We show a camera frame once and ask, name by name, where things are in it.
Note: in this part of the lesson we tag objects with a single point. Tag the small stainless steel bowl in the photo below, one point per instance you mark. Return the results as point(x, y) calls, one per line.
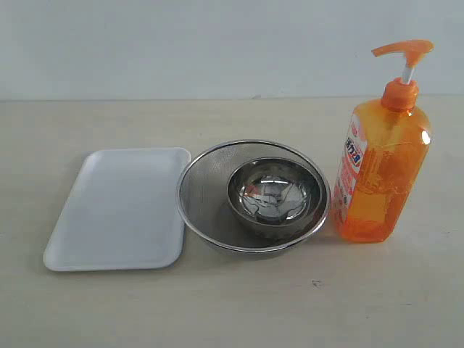
point(274, 197)

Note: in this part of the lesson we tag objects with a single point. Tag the orange pump soap bottle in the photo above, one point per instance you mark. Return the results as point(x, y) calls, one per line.
point(386, 143)

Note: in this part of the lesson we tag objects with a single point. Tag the steel mesh colander bowl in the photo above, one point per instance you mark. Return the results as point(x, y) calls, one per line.
point(203, 205)

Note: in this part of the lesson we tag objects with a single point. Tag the white rectangular plastic tray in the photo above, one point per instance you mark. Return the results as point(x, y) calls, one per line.
point(121, 213)

